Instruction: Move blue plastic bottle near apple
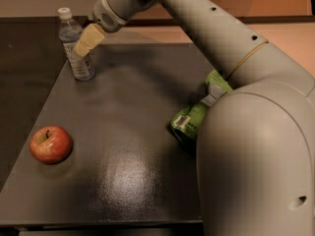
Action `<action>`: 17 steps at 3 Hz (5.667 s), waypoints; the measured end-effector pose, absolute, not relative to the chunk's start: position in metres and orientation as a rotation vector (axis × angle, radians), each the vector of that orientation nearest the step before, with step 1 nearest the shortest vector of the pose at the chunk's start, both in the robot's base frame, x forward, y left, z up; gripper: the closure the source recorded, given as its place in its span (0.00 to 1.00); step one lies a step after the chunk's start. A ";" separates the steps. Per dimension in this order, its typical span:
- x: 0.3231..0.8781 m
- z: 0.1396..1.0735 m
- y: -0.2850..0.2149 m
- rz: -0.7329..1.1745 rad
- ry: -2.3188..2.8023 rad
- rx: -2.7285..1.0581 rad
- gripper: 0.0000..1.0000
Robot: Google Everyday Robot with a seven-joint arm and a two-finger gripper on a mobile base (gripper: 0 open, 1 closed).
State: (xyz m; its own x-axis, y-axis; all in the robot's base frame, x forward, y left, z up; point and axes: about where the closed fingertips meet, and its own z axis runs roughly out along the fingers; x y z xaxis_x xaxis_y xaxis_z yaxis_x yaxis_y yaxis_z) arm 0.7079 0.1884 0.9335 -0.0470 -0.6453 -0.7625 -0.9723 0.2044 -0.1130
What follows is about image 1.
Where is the dark side table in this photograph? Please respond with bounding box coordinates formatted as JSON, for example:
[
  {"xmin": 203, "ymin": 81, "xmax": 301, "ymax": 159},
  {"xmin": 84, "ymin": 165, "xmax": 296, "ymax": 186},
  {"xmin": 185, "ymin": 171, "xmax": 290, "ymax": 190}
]
[{"xmin": 0, "ymin": 17, "xmax": 66, "ymax": 191}]

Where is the blue plastic water bottle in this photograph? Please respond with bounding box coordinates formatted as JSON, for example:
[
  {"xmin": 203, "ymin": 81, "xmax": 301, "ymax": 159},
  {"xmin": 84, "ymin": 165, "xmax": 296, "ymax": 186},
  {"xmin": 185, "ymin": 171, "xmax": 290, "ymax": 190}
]
[{"xmin": 58, "ymin": 8, "xmax": 95, "ymax": 82}]

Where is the green snack bag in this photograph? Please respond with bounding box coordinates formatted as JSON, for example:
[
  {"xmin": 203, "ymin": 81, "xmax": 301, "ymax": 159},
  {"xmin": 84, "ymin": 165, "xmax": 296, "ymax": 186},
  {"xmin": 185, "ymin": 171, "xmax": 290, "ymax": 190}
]
[{"xmin": 170, "ymin": 70, "xmax": 232, "ymax": 144}]

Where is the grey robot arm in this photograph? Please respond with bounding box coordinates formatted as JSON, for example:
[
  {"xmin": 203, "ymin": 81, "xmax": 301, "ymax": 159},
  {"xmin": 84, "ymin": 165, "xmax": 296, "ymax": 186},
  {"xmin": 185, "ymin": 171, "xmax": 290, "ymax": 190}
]
[{"xmin": 93, "ymin": 0, "xmax": 315, "ymax": 236}]

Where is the red apple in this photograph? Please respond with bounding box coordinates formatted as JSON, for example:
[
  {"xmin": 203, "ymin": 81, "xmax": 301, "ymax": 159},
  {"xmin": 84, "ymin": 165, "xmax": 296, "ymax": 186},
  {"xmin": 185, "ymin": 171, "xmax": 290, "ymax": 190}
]
[{"xmin": 29, "ymin": 126, "xmax": 73, "ymax": 164}]

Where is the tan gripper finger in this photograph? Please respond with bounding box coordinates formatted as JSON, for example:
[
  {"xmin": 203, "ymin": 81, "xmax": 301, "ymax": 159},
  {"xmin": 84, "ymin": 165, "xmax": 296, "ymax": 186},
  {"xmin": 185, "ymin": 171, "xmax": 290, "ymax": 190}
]
[{"xmin": 74, "ymin": 24, "xmax": 106, "ymax": 57}]

